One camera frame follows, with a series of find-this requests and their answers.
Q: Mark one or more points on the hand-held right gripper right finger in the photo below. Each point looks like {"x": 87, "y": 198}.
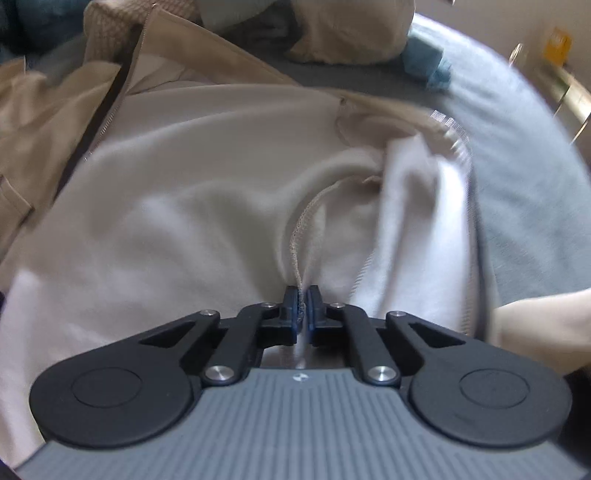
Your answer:
{"x": 316, "y": 309}

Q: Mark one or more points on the grey crumpled garment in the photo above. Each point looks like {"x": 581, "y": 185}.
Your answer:
{"x": 240, "y": 14}

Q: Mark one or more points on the small teal cloth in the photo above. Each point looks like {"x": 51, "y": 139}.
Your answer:
{"x": 425, "y": 62}

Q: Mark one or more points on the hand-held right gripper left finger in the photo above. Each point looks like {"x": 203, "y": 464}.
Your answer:
{"x": 291, "y": 309}

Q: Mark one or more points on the yellow box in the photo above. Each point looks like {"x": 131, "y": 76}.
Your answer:
{"x": 557, "y": 44}

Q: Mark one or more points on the beige zip jacket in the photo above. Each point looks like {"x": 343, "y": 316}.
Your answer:
{"x": 184, "y": 184}

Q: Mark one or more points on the tan crumpled garment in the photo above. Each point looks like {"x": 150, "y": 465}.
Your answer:
{"x": 351, "y": 32}

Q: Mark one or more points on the cream desk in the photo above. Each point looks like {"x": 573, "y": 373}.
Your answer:
{"x": 568, "y": 87}

